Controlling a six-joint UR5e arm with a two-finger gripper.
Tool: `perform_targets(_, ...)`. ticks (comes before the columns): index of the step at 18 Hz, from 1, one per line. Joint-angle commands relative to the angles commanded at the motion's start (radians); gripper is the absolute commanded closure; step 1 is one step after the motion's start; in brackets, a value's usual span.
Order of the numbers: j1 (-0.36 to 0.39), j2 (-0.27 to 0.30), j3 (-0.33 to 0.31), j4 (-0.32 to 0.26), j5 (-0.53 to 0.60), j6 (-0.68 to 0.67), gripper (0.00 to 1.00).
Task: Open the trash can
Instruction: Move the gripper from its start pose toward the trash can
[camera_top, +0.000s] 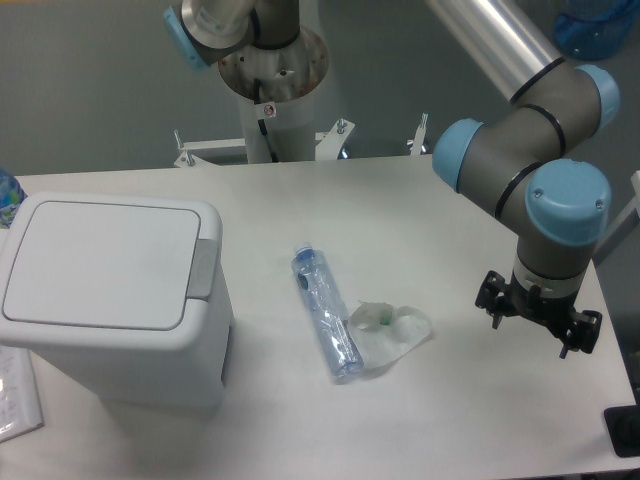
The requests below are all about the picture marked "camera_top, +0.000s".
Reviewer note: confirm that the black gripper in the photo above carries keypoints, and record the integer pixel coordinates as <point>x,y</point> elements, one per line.
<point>579,331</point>

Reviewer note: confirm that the white plastic trash can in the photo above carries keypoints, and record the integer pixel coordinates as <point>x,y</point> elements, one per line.
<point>126,295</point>

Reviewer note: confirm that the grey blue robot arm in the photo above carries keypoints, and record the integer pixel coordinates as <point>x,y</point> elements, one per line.
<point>516,170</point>

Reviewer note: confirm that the crumpled clear plastic wrapper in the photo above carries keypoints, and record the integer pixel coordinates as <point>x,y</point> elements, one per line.
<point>384,333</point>

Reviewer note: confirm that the crushed clear plastic bottle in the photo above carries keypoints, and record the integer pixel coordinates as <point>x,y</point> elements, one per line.
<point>327,310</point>

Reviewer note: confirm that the blue water jug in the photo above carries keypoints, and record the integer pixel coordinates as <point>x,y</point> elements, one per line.
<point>594,30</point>

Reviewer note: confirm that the white paper notepad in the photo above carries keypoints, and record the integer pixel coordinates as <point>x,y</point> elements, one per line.
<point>21,410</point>

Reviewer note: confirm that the white frame at right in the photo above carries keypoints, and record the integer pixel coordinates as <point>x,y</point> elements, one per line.
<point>621,227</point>

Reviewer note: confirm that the white pedestal base frame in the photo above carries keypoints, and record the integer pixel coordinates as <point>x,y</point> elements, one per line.
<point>265,145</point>

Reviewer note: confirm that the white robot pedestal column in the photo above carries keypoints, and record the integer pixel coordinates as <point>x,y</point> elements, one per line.
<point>277,86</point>

